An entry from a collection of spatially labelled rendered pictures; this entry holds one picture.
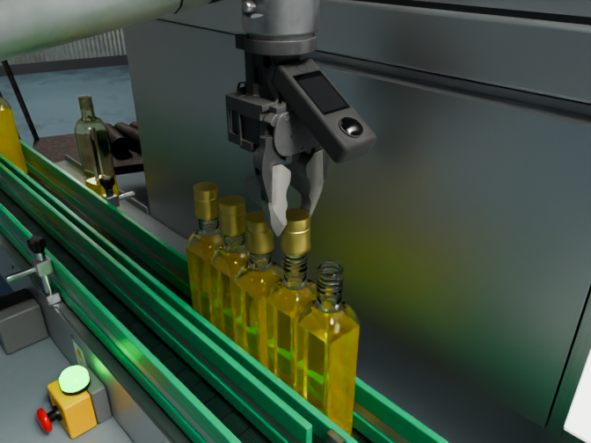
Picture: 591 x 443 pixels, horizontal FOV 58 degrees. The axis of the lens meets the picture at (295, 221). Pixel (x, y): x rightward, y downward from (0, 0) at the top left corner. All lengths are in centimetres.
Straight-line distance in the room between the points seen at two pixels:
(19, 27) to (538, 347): 54
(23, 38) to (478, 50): 40
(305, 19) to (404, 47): 13
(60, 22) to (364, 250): 51
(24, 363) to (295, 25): 85
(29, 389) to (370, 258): 67
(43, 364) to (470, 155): 87
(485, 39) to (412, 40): 8
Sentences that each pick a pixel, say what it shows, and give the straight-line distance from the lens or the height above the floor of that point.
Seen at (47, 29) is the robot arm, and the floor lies 142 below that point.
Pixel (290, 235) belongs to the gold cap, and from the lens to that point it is 59.
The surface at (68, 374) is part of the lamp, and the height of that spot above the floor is 85.
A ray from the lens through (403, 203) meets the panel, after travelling 64.
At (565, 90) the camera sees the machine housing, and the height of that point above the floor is 134.
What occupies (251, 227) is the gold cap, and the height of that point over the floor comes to 115.
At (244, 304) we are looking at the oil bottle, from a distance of 70.
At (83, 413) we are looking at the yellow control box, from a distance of 95.
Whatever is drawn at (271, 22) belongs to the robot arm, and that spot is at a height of 139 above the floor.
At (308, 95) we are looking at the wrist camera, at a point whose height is 133.
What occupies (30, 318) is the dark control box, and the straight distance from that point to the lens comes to 115.
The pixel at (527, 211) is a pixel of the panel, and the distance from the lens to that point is 56.
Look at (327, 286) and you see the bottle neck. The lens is 58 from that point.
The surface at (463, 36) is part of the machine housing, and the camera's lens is 57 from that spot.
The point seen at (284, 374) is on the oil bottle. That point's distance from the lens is 71.
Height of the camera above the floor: 146
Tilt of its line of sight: 28 degrees down
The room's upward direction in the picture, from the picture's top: straight up
